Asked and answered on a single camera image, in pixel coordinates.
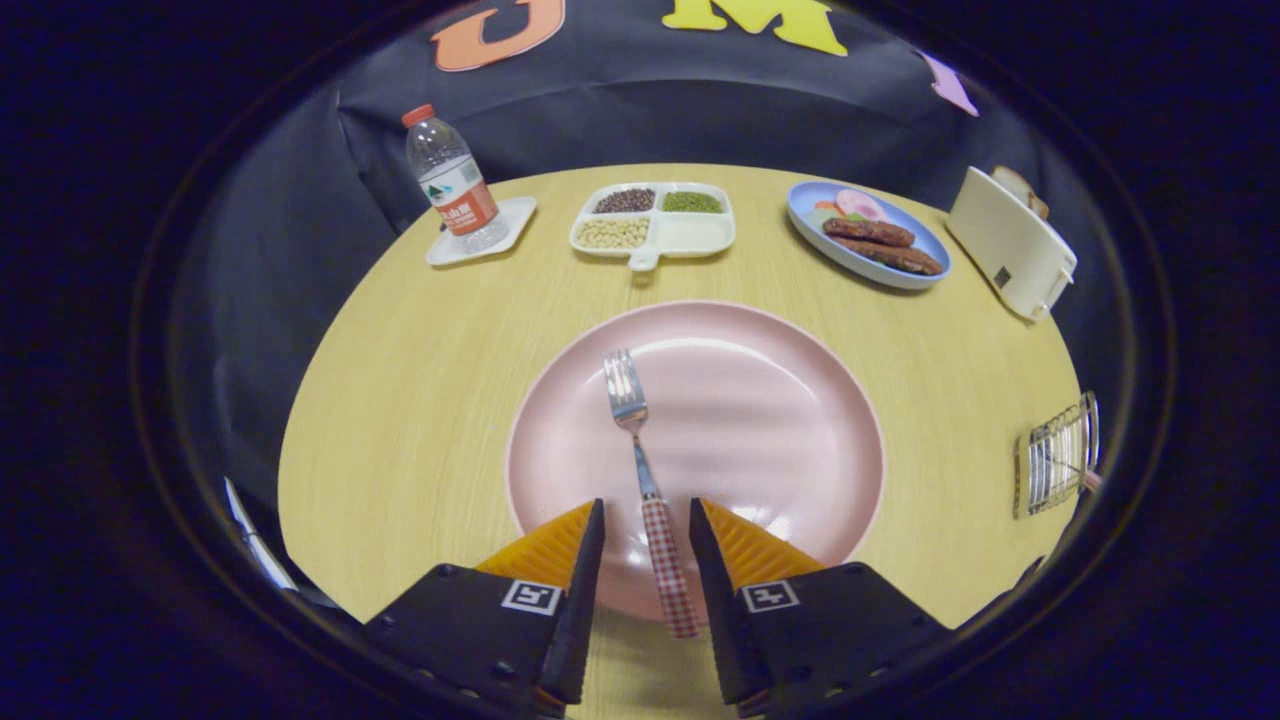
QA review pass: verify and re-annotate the blue food plate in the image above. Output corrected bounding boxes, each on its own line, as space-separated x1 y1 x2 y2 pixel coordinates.
786 180 953 291

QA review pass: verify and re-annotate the toast slice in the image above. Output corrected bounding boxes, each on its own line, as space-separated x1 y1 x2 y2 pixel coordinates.
990 165 1051 221

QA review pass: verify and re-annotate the white toaster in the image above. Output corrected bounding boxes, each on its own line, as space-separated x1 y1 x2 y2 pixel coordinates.
944 166 1079 322

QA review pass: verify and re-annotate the clear water bottle red label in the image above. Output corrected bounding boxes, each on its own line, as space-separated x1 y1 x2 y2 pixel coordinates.
402 104 509 253

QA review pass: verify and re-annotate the metal wire cutlery basket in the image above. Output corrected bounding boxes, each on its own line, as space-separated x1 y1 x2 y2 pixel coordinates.
1013 391 1103 519

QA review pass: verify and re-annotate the pink round plate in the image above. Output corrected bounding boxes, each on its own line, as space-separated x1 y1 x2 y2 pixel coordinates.
505 300 887 626

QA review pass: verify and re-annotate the pink ham slice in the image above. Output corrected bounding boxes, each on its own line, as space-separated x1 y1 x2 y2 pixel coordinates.
835 188 891 225

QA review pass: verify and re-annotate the brown meat strip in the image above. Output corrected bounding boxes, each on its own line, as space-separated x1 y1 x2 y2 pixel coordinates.
822 217 916 248
828 236 945 277

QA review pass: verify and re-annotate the white divided bean tray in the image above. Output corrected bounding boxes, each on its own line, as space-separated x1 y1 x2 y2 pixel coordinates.
569 182 737 272

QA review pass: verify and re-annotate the fork with red checked handle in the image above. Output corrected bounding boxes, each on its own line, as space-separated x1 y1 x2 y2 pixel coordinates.
603 348 703 639

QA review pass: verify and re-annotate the white square coaster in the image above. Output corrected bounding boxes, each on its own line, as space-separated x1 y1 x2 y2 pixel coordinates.
426 196 538 267

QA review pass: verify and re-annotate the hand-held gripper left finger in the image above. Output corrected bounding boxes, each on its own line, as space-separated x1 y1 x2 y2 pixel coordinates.
362 498 607 720

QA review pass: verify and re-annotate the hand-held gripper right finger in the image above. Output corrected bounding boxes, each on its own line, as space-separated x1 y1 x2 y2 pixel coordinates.
688 497 956 720

